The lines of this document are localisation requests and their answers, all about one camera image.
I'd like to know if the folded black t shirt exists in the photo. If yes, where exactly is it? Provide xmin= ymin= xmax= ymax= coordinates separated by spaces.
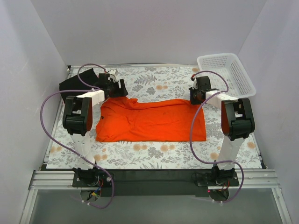
xmin=59 ymin=69 xmax=98 ymax=103

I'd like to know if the white plastic basket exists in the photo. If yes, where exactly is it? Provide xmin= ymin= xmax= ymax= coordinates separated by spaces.
xmin=197 ymin=53 xmax=256 ymax=98

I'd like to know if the aluminium frame rail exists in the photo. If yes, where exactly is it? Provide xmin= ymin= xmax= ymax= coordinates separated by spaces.
xmin=21 ymin=169 xmax=292 ymax=224

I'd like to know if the orange t shirt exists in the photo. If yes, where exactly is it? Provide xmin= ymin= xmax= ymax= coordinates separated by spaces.
xmin=96 ymin=97 xmax=206 ymax=142

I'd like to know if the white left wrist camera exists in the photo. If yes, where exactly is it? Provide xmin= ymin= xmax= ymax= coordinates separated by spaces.
xmin=107 ymin=69 xmax=118 ymax=82

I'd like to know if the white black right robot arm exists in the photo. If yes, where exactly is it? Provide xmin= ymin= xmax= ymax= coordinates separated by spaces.
xmin=189 ymin=75 xmax=255 ymax=186

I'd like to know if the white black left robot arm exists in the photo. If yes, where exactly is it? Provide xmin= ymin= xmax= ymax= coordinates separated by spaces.
xmin=63 ymin=69 xmax=128 ymax=170

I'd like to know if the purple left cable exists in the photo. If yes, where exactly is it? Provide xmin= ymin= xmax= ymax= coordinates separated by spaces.
xmin=40 ymin=63 xmax=115 ymax=210

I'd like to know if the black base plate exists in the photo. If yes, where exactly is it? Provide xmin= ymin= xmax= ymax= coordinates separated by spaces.
xmin=72 ymin=168 xmax=241 ymax=197

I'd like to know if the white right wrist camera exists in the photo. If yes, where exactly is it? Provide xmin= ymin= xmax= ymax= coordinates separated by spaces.
xmin=191 ymin=73 xmax=198 ymax=89

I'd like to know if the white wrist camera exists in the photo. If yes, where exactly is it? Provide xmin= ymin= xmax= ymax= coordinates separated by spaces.
xmin=107 ymin=69 xmax=118 ymax=82
xmin=191 ymin=73 xmax=198 ymax=89

